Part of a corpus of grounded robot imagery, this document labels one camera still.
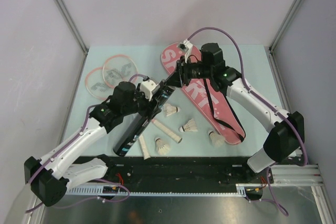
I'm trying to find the pink racket bag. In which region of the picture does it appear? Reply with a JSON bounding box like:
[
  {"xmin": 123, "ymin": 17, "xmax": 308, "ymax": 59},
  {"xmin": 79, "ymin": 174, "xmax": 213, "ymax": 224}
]
[{"xmin": 160, "ymin": 42, "xmax": 247, "ymax": 145}]

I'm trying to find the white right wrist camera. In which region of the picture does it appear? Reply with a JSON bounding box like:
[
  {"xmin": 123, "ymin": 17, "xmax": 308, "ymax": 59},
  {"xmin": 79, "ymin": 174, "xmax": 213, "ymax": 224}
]
[{"xmin": 177, "ymin": 39, "xmax": 194, "ymax": 62}]

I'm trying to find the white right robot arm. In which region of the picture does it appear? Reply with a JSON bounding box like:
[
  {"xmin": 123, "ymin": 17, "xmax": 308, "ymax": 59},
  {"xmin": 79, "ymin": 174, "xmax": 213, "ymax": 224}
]
[{"xmin": 170, "ymin": 40, "xmax": 305, "ymax": 183}]

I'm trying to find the right aluminium frame post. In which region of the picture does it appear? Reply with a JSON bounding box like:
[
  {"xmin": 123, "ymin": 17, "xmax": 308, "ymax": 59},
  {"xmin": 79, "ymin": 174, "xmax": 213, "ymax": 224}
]
[{"xmin": 268, "ymin": 0, "xmax": 304, "ymax": 54}]

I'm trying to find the left aluminium frame post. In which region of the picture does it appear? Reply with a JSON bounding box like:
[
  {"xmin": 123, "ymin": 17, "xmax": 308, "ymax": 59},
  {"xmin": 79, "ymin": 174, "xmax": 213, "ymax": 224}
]
[{"xmin": 38, "ymin": 0, "xmax": 89, "ymax": 56}]

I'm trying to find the grey slotted cable duct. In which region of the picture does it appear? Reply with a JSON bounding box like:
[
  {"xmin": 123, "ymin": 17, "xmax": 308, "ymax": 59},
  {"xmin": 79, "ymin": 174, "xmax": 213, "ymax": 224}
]
[{"xmin": 66, "ymin": 184, "xmax": 246, "ymax": 197}]

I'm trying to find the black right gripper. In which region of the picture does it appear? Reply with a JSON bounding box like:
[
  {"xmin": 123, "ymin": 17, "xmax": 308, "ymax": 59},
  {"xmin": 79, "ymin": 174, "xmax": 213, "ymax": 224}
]
[{"xmin": 163, "ymin": 56, "xmax": 212, "ymax": 89}]

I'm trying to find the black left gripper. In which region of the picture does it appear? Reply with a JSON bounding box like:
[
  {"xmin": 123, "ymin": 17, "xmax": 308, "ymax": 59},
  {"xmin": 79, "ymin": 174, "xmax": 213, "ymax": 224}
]
[{"xmin": 122, "ymin": 83, "xmax": 161, "ymax": 120}]

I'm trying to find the aluminium frame post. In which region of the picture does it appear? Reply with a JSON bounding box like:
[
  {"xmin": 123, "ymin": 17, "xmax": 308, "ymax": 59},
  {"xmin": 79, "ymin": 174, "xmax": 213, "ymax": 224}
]
[
  {"xmin": 268, "ymin": 0, "xmax": 304, "ymax": 54},
  {"xmin": 38, "ymin": 0, "xmax": 89, "ymax": 56}
]

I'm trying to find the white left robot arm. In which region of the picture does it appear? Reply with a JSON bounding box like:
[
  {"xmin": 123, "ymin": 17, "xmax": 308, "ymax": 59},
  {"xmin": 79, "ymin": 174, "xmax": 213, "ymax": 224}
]
[{"xmin": 24, "ymin": 79, "xmax": 175, "ymax": 207}]

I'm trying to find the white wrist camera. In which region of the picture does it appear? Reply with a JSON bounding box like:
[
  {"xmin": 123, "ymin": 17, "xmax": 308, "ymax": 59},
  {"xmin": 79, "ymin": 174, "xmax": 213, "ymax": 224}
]
[
  {"xmin": 140, "ymin": 79, "xmax": 160, "ymax": 101},
  {"xmin": 177, "ymin": 39, "xmax": 194, "ymax": 62}
]

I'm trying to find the black shuttlecock tube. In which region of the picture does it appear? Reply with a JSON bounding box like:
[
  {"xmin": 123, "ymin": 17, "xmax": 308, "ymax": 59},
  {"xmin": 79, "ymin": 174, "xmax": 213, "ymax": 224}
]
[{"xmin": 113, "ymin": 73, "xmax": 183, "ymax": 157}]

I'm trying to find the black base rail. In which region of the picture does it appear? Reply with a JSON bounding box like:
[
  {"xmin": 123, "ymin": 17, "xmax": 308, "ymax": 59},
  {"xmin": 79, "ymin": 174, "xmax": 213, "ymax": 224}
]
[{"xmin": 68, "ymin": 155, "xmax": 302, "ymax": 196}]

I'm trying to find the white shuttlecock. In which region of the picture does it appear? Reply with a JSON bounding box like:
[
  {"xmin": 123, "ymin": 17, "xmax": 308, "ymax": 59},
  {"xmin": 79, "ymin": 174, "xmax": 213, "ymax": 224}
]
[
  {"xmin": 208, "ymin": 130, "xmax": 225, "ymax": 147},
  {"xmin": 179, "ymin": 119, "xmax": 198, "ymax": 132},
  {"xmin": 163, "ymin": 103, "xmax": 181, "ymax": 117},
  {"xmin": 155, "ymin": 138, "xmax": 171, "ymax": 155}
]

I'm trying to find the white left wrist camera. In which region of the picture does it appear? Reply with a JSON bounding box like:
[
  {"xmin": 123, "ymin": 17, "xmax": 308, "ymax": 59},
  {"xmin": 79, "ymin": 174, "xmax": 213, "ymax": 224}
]
[{"xmin": 140, "ymin": 79, "xmax": 160, "ymax": 101}]

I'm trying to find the pink racket rear head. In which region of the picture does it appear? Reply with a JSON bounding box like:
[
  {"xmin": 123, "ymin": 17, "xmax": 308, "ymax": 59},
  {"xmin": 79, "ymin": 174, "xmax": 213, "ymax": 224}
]
[{"xmin": 85, "ymin": 53, "xmax": 152, "ymax": 161}]

